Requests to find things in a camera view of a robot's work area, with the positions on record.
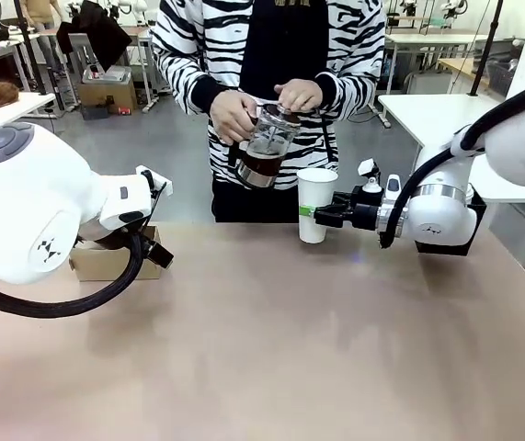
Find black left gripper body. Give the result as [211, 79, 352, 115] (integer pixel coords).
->
[142, 233, 175, 270]

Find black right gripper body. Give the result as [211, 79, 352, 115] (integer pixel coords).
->
[351, 184, 385, 232]

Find white paper cup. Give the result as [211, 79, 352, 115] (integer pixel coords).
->
[296, 167, 339, 244]

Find brown cardboard cup carrier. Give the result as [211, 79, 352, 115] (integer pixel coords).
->
[68, 224, 163, 282]

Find glass french press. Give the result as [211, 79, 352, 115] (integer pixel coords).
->
[227, 104, 302, 190]

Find person's left forearm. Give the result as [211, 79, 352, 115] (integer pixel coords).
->
[314, 27, 387, 123]

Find person's right forearm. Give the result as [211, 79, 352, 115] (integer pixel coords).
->
[150, 17, 245, 117]

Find person's left hand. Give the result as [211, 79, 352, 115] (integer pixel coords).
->
[273, 78, 325, 114]

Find person's right hand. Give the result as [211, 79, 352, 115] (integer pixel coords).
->
[209, 91, 260, 146]

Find white side table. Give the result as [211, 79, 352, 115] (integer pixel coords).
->
[376, 93, 525, 206]

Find brown cardboard box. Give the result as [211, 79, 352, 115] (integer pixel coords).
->
[76, 65, 140, 115]

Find person's zebra striped torso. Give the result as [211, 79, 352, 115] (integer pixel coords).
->
[150, 0, 387, 225]

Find black mesh basket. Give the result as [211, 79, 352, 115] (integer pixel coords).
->
[485, 58, 519, 95]

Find white table with fur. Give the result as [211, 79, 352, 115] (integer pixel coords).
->
[0, 91, 57, 146]

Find black stand pole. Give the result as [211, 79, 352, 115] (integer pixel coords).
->
[467, 0, 506, 98]
[12, 0, 48, 96]

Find black jacket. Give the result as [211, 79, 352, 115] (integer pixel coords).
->
[55, 0, 134, 74]

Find background person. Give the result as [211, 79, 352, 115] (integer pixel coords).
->
[19, 0, 63, 34]

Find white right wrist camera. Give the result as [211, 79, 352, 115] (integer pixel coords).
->
[357, 157, 404, 206]

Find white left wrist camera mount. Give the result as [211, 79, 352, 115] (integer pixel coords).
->
[134, 164, 174, 199]

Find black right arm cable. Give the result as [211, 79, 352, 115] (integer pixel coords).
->
[379, 73, 525, 251]

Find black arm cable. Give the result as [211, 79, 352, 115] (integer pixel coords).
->
[379, 73, 525, 251]
[0, 215, 153, 319]

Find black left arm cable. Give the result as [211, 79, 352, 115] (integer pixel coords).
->
[0, 215, 153, 319]

